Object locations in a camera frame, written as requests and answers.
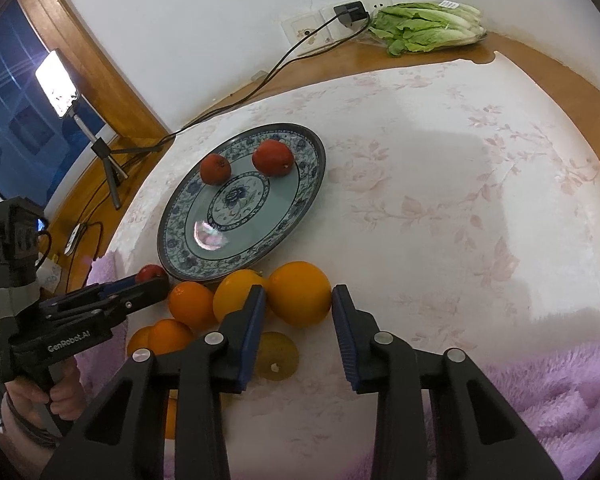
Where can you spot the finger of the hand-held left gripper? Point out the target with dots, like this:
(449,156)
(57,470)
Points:
(120,286)
(145,295)

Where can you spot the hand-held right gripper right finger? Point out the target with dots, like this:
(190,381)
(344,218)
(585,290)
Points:
(345,340)

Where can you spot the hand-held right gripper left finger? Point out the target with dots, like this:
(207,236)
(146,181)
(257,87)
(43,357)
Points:
(252,335)

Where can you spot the red tomato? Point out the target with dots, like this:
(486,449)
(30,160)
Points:
(273,158)
(151,272)
(215,169)

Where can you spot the yellow plum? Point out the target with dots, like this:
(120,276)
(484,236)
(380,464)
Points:
(280,355)

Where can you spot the orange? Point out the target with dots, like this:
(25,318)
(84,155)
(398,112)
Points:
(170,337)
(190,307)
(300,292)
(235,290)
(170,420)
(137,344)

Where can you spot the blue patterned ceramic plate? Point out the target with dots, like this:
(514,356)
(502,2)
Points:
(260,220)

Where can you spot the person's left forearm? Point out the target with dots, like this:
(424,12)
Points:
(25,452)

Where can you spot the person's left hand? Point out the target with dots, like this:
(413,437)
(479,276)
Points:
(67,400)

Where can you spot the white power strip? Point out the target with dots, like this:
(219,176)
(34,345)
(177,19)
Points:
(74,240)

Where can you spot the grey phone tripod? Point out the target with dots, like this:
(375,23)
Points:
(111,180)

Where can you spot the white floral tablecloth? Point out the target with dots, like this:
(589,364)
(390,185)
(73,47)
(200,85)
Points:
(430,185)

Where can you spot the dark glass window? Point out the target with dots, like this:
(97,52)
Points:
(15,125)

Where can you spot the purple fluffy blanket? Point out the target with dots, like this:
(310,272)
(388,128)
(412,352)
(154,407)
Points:
(545,400)

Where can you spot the lit smartphone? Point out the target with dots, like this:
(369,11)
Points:
(55,82)

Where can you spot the bagged romaine lettuce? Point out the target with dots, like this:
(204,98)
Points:
(420,30)

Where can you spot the black charger plug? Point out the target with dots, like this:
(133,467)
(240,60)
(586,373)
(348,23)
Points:
(350,14)

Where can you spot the wooden window frame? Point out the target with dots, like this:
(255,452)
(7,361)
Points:
(95,50)

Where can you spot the white round-hole wall socket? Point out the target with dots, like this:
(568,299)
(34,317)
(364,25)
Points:
(300,27)

